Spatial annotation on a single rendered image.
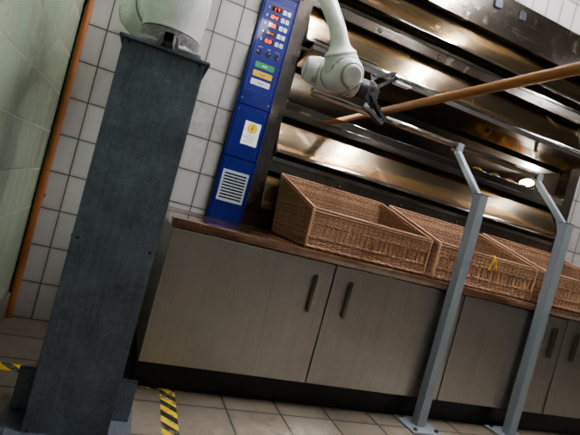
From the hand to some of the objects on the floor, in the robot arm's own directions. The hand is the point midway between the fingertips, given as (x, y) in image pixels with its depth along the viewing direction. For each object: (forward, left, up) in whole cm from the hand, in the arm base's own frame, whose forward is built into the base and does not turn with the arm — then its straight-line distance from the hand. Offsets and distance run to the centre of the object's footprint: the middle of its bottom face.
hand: (402, 104), depth 174 cm
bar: (+32, +3, -119) cm, 123 cm away
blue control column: (-50, +143, -119) cm, 192 cm away
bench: (+49, +25, -119) cm, 131 cm away
